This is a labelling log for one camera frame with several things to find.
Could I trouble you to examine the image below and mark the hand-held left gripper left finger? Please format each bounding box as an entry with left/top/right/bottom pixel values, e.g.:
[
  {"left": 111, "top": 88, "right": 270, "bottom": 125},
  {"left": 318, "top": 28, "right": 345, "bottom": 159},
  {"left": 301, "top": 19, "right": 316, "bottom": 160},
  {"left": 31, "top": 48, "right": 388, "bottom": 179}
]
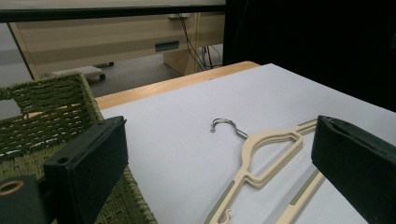
[{"left": 42, "top": 116, "right": 130, "bottom": 224}]

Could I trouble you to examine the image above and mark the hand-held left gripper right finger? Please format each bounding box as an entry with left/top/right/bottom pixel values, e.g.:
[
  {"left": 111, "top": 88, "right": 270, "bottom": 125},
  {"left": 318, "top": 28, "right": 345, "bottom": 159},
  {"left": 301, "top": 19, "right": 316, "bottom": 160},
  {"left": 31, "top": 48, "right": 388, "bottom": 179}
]
[{"left": 310, "top": 115, "right": 396, "bottom": 224}]

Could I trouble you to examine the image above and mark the green woven basket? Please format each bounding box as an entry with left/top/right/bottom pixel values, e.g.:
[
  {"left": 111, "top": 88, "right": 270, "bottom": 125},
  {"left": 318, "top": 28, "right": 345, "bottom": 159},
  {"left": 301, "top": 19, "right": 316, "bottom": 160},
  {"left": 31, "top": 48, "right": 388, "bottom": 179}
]
[{"left": 0, "top": 72, "right": 158, "bottom": 224}]

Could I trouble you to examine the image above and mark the beige clothes hanger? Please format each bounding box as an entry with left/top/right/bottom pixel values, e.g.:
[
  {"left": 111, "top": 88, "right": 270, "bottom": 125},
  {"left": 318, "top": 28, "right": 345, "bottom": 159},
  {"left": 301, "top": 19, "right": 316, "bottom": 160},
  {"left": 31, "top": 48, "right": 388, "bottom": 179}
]
[{"left": 204, "top": 117, "right": 326, "bottom": 224}]

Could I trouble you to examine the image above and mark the white wheeled trolley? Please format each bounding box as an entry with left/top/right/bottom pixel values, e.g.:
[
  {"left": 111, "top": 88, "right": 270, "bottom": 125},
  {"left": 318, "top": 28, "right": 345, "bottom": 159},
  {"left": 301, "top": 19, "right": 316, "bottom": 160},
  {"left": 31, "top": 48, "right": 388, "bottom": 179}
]
[{"left": 50, "top": 61, "right": 116, "bottom": 82}]

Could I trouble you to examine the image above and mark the white table mat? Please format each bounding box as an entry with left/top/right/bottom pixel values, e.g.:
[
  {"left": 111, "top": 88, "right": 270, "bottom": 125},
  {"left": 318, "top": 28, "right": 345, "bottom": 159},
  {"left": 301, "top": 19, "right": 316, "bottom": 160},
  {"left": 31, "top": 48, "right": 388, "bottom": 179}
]
[{"left": 100, "top": 63, "right": 396, "bottom": 224}]

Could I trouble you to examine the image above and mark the beige wooden desk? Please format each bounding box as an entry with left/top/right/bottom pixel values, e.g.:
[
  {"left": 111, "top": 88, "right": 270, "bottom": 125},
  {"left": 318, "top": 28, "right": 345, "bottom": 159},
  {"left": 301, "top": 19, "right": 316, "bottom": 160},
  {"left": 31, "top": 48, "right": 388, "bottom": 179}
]
[{"left": 8, "top": 12, "right": 226, "bottom": 80}]

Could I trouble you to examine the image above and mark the black curtain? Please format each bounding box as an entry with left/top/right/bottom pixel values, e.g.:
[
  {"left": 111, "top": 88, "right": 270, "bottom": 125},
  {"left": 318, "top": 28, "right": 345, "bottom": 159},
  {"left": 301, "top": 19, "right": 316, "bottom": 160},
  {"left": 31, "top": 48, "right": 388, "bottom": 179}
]
[{"left": 222, "top": 0, "right": 396, "bottom": 113}]

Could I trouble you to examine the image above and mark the black horizontal bar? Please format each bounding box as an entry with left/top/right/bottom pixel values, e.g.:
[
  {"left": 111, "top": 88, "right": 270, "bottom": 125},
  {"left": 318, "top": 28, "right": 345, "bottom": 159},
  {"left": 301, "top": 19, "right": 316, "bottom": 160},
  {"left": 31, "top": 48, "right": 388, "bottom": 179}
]
[{"left": 0, "top": 4, "right": 227, "bottom": 23}]

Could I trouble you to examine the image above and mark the white power strip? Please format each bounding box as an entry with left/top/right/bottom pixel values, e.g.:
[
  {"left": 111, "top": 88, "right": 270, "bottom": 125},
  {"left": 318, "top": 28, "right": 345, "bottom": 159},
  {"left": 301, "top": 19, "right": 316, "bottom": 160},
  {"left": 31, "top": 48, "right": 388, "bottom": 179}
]
[{"left": 167, "top": 12, "right": 191, "bottom": 20}]

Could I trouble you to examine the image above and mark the black hanging cable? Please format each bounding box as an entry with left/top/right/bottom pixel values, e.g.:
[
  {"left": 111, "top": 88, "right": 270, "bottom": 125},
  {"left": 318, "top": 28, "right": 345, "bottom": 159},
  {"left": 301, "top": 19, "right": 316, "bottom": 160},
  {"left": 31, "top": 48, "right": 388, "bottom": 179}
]
[{"left": 177, "top": 13, "right": 208, "bottom": 72}]

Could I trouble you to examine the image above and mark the black cable bundle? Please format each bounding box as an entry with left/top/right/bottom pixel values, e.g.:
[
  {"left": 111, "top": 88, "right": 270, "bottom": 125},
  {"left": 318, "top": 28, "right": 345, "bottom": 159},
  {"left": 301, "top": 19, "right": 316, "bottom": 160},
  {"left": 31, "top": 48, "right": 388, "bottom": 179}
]
[{"left": 200, "top": 46, "right": 224, "bottom": 69}]

